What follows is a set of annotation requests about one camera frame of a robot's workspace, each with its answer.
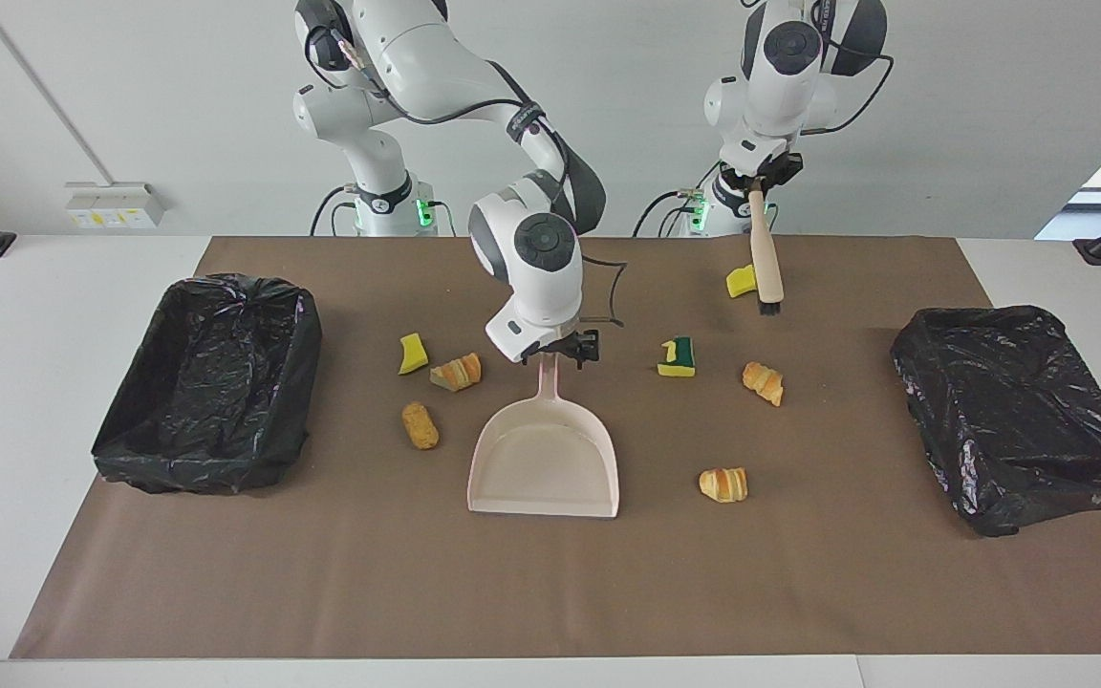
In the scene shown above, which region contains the beige handled hand brush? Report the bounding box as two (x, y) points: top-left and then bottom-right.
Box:
(746, 186), (786, 316)

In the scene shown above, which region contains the yellow sponge green scourer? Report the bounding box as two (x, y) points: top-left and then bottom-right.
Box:
(658, 337), (697, 378)

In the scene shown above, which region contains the pale pink plastic dustpan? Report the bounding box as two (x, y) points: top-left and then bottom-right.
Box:
(467, 355), (620, 520)

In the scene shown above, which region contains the brown toy bread roll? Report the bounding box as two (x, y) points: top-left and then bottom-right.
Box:
(401, 401), (441, 451)

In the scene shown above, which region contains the orange striped toy croissant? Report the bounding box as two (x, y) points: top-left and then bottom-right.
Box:
(742, 360), (786, 408)
(699, 466), (749, 505)

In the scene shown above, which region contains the bin lined black plastic bag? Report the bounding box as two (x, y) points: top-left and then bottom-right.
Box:
(890, 305), (1101, 538)
(92, 273), (324, 496)

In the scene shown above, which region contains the cut toy croissant piece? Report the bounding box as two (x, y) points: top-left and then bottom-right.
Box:
(429, 352), (483, 393)

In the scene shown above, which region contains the brown table mat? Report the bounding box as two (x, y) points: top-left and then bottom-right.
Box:
(11, 236), (1101, 660)

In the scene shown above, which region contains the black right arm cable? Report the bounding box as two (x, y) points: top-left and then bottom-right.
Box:
(302, 19), (630, 331)

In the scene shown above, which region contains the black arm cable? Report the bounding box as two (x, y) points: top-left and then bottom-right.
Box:
(302, 19), (630, 331)
(818, 0), (896, 135)

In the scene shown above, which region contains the black left base cable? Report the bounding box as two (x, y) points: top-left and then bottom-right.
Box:
(632, 158), (725, 238)

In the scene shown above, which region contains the black base cable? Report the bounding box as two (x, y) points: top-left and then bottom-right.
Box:
(632, 158), (725, 238)
(310, 184), (458, 238)

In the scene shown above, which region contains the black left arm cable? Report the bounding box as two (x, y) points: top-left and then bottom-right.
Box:
(818, 0), (896, 135)

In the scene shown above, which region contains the black right base cable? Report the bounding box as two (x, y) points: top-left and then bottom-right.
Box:
(310, 184), (458, 238)

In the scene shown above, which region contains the white wall outlet box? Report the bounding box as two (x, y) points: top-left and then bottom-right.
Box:
(65, 182), (167, 230)

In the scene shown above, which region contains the grey wall conduit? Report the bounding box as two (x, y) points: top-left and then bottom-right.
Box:
(0, 0), (121, 187)

